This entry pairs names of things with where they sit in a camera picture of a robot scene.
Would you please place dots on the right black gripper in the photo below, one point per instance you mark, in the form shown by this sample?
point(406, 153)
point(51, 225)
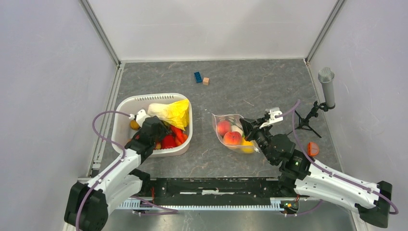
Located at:
point(250, 127)

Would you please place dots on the yellow toy lemon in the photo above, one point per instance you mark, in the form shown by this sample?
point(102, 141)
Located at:
point(247, 146)

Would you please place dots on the white toy mushroom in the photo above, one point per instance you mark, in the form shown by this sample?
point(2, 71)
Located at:
point(235, 128)

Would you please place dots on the clear polka dot zip bag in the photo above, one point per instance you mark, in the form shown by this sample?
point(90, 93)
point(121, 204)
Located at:
point(234, 119)

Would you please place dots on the orange toy peach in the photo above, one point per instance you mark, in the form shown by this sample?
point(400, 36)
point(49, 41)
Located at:
point(232, 139)

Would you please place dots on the pink toy peach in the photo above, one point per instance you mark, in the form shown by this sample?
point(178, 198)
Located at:
point(223, 127)

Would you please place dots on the yellow toy cabbage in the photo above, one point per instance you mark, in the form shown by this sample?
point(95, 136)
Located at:
point(176, 114)

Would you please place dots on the white plastic basket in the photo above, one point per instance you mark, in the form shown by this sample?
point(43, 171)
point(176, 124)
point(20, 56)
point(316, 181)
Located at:
point(122, 132)

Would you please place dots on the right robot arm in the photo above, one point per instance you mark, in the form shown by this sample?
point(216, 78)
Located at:
point(304, 175)

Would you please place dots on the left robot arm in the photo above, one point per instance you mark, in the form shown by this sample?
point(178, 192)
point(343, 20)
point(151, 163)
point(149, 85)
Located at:
point(90, 204)

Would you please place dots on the orange round toy slice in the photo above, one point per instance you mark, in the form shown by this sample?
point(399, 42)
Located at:
point(312, 149)

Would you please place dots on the wooden cube centre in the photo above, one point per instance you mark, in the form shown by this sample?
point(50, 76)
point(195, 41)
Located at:
point(206, 81)

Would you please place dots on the orange toy carrot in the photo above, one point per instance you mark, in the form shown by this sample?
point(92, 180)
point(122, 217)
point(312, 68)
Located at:
point(180, 136)

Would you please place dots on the blue lego brick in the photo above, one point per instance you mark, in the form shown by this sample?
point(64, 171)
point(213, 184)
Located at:
point(198, 77)

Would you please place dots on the red toy pepper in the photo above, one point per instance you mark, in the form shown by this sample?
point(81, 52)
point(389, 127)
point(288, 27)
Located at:
point(168, 142)

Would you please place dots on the grey microphone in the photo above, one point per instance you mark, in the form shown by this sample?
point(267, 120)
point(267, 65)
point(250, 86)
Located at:
point(326, 77)

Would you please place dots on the small orange toy fruit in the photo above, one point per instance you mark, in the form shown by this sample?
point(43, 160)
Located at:
point(134, 125)

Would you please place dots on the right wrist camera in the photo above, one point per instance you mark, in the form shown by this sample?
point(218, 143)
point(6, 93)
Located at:
point(271, 117)

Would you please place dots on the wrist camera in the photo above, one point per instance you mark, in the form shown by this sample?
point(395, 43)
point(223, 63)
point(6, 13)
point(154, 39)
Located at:
point(141, 116)
point(271, 117)

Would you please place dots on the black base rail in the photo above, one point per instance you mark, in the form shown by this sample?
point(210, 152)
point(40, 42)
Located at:
point(214, 191)

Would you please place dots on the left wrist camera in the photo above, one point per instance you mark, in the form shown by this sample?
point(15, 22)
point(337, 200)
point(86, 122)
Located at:
point(141, 116)

